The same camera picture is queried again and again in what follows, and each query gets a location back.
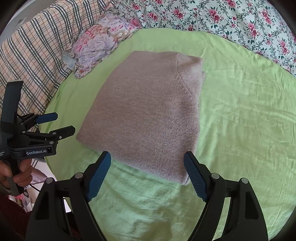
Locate beige sweater brown cuffs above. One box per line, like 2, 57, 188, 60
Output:
76, 51, 205, 185

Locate person's left hand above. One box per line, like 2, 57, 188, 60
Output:
0, 159, 33, 189

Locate plaid checked blanket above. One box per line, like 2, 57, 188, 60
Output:
1, 1, 111, 115

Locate pastel floral pillow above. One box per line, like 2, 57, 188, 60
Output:
62, 13, 140, 79

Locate green bed sheet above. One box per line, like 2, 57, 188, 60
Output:
40, 29, 295, 240

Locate floral quilt pink roses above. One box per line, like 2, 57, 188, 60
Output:
111, 0, 295, 75

